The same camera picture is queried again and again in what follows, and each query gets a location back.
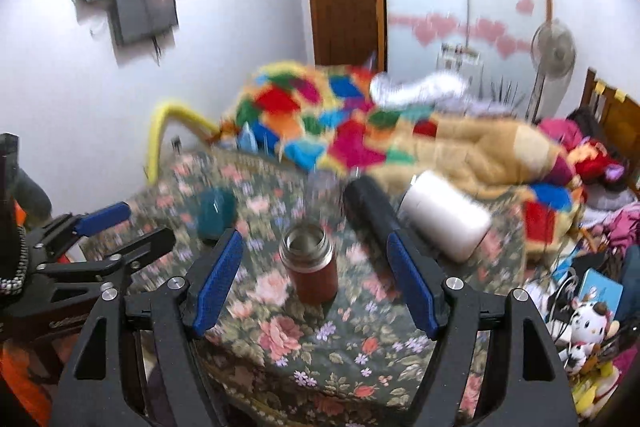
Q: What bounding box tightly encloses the yellow tube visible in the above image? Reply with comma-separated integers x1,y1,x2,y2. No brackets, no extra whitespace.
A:
144,101,221,184

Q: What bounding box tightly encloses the teal cup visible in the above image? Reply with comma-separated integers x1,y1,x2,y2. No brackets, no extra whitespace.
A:
196,187,237,243

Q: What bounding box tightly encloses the blue picture book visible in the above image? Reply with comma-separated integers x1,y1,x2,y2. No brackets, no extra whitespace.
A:
575,268,625,324

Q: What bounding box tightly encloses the pile of pink clothes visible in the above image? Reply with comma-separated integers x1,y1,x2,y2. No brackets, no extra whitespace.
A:
536,107,640,260

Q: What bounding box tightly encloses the grey wall box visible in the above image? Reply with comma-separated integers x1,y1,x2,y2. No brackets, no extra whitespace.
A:
107,0,180,47

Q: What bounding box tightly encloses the clear glass cup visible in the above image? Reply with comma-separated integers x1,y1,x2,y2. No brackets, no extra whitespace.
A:
305,169,346,226

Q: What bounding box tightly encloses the colourful patchwork blanket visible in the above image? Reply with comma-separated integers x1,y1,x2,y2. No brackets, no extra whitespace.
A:
217,61,592,254

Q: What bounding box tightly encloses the red steel thermos cup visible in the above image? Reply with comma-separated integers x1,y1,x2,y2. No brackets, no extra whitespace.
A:
279,223,340,306

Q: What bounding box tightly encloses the yellow toy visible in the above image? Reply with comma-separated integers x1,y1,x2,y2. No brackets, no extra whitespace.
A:
571,364,622,419

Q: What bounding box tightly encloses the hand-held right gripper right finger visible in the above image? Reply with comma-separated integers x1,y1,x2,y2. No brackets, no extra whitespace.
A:
386,229,584,427

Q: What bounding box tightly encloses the white standing fan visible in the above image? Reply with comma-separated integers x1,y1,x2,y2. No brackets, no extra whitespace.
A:
524,19,577,124

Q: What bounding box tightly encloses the floral bedspread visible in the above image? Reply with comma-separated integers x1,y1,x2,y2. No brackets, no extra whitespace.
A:
80,146,532,427

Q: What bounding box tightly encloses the white cow plush toy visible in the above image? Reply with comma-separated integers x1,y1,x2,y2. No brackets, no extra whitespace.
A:
561,297,619,374

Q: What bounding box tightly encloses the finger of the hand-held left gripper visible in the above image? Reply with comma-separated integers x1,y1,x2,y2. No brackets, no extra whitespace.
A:
37,227,177,303
30,201,133,254

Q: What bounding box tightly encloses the silver padded bag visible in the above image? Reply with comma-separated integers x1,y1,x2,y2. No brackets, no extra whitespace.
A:
369,69,471,108

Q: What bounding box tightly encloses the wooden headboard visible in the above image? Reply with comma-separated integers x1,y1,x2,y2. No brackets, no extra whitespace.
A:
582,67,640,200

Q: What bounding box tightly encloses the black flask cup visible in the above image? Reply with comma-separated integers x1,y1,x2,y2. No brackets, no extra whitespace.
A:
342,176,402,259

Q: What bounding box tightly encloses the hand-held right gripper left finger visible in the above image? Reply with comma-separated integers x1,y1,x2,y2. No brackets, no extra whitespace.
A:
50,228,245,427

